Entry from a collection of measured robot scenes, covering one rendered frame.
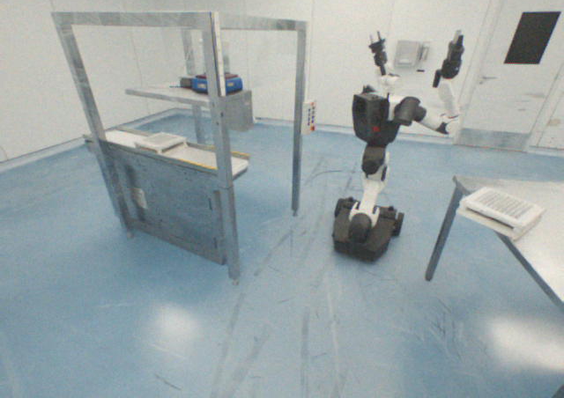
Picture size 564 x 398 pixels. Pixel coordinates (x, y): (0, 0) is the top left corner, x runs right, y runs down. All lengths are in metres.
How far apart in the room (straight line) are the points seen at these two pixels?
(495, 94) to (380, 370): 4.34
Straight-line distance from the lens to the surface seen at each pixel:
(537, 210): 1.66
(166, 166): 2.02
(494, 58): 5.24
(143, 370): 1.91
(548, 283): 1.36
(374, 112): 1.89
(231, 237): 1.80
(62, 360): 2.13
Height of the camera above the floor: 1.55
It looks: 29 degrees down
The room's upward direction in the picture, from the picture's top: 1 degrees clockwise
